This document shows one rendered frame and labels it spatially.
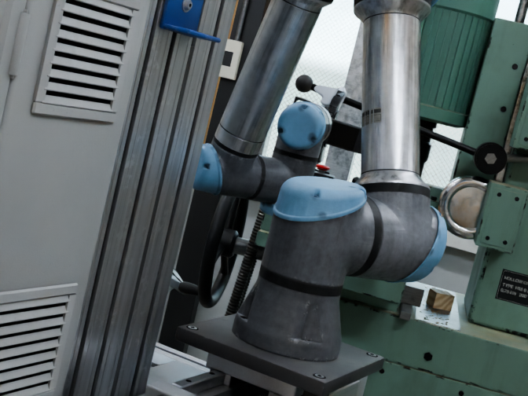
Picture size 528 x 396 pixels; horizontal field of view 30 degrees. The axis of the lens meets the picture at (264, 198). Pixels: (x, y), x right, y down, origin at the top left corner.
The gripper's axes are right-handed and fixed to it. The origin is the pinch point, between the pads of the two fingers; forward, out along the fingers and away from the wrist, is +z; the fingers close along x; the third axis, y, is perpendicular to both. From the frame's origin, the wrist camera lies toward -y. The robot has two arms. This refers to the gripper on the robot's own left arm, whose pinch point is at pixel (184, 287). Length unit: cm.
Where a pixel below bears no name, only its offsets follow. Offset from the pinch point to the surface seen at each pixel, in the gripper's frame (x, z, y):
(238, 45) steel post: -120, -59, -39
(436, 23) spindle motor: 9, 3, -76
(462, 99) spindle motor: 5, 16, -68
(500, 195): 19, 34, -60
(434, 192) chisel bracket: 2, 25, -51
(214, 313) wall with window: -135, -5, 38
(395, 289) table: 31, 32, -35
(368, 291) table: 31, 29, -32
